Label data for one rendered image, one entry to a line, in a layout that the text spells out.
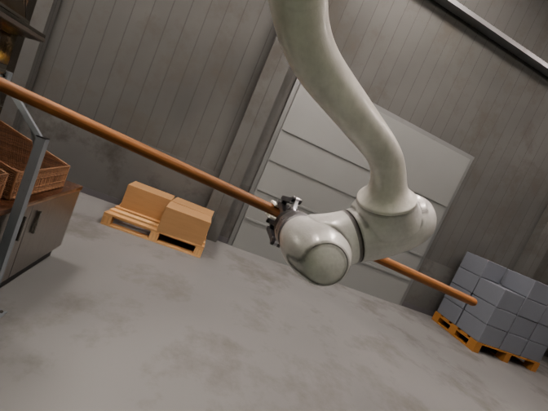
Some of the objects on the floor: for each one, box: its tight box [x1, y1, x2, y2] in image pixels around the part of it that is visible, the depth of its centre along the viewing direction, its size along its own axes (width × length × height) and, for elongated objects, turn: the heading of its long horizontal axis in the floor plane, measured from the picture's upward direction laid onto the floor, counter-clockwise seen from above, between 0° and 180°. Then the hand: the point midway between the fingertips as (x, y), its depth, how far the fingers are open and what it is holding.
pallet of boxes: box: [431, 251, 548, 373], centre depth 491 cm, size 129×86×128 cm
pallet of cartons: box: [100, 181, 214, 258], centre depth 372 cm, size 113×77×42 cm
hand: (275, 210), depth 88 cm, fingers closed on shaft, 3 cm apart
